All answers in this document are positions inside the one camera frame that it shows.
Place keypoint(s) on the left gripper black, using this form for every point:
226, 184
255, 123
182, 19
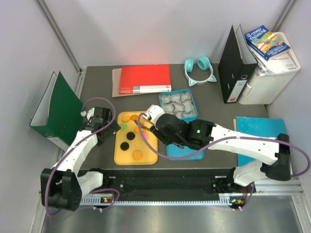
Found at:
112, 128

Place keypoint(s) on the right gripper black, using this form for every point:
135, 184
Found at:
159, 135

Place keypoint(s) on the black cookie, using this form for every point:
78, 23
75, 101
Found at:
130, 135
124, 146

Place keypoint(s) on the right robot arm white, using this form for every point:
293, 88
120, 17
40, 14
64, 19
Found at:
271, 154

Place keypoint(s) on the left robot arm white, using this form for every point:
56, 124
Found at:
61, 186

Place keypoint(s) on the brown flower cookie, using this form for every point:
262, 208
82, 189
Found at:
134, 117

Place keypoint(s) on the green cookie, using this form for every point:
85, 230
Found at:
123, 126

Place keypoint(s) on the round tan cookie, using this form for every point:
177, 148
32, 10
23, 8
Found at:
125, 118

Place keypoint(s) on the yellow plastic tray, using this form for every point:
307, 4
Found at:
124, 158

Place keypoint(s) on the round orange biscuit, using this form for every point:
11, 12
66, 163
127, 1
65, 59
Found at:
137, 155

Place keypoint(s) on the teal tin lid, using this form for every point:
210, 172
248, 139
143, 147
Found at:
174, 151

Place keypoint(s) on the teal cookie tin box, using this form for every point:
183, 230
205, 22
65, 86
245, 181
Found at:
180, 104

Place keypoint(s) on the brown notebook under red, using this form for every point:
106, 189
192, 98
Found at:
116, 76

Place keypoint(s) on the teal cat ear headphones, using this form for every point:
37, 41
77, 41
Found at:
199, 71

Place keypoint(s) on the blue folder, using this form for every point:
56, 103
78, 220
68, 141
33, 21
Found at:
262, 127

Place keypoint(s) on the white storage bin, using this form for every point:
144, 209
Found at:
264, 89

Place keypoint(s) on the blue paperback book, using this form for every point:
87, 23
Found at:
266, 43

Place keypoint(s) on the white papers in bin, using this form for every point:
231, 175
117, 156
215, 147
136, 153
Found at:
280, 65

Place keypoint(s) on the green ring binder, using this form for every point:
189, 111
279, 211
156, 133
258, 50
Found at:
58, 114

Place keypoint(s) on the grey slotted cable duct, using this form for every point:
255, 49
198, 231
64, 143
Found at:
96, 201

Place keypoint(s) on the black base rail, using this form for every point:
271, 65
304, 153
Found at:
163, 182

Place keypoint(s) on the black ring binder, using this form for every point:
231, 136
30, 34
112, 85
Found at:
236, 66

